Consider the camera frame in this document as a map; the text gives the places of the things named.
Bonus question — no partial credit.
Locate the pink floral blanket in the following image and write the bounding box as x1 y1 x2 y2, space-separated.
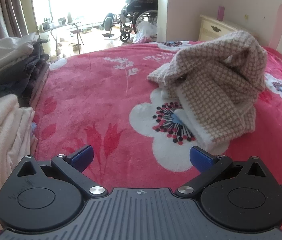
0 40 282 240

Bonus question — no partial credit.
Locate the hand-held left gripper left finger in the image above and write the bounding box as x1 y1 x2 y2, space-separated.
17 145 108 197

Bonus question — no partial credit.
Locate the folding table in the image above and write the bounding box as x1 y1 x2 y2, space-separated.
40 17 84 55

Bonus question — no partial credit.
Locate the stack of dark folded clothes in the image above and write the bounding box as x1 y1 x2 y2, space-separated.
0 34 50 105

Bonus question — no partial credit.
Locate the cream nightstand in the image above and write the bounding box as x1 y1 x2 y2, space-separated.
198 14 244 42

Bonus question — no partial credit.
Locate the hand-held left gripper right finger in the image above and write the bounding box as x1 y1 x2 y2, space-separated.
175 146 268 197

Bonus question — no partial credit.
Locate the black wheelchair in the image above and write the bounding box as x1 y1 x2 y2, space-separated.
117 0 159 42

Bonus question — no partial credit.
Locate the white plastic bag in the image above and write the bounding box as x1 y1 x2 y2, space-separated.
132 21 158 44

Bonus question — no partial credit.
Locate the stack of white folded clothes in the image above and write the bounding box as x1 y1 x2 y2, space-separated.
0 94 39 230

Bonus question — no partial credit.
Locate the beige checked knit cardigan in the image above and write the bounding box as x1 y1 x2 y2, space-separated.
147 30 268 152

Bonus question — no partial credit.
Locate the pink cup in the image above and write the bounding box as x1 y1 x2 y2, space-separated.
217 6 226 22

